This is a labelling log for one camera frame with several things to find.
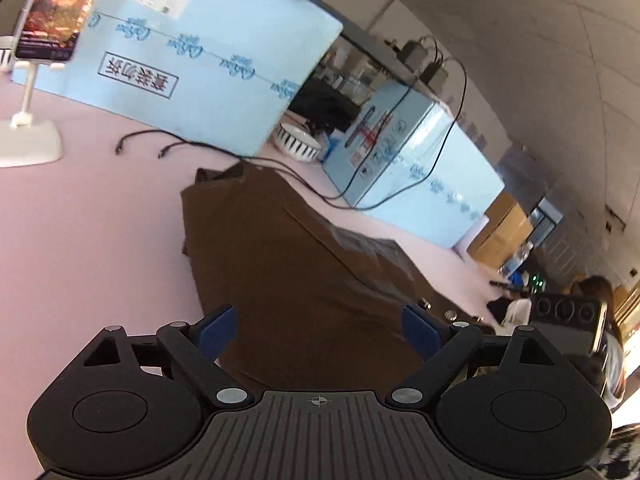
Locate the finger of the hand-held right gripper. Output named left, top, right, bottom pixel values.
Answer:
left=491, top=279, right=532, bottom=295

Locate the black power adapter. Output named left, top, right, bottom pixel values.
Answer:
left=419, top=62, right=449, bottom=87
left=400, top=39, right=427, bottom=68

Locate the smartphone on white stand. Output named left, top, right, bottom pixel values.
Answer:
left=0, top=0, right=65, bottom=168

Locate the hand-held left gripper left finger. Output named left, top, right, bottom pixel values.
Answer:
left=80, top=304, right=256, bottom=411

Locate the plastic water bottle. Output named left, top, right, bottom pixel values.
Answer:
left=502, top=245, right=532, bottom=278

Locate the blue white tissue pack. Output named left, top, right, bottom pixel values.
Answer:
left=317, top=130, right=341, bottom=162

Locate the large light blue carton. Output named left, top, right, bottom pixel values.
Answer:
left=10, top=0, right=345, bottom=158

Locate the brown garment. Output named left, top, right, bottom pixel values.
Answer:
left=180, top=162, right=501, bottom=393

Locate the person's body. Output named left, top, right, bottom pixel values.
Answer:
left=567, top=274, right=628, bottom=413

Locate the black white patterned cloth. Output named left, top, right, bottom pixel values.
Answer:
left=595, top=422, right=640, bottom=480

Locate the light blue carton red print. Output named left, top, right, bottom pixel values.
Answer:
left=322, top=80, right=506, bottom=251

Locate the brown cardboard box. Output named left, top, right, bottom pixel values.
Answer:
left=467, top=192, right=533, bottom=268

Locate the grey desk partition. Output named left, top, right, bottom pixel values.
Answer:
left=310, top=0, right=453, bottom=111

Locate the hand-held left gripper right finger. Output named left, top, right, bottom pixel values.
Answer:
left=385, top=305, right=558, bottom=408

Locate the striped white bowl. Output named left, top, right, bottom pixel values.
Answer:
left=274, top=122, right=321, bottom=162

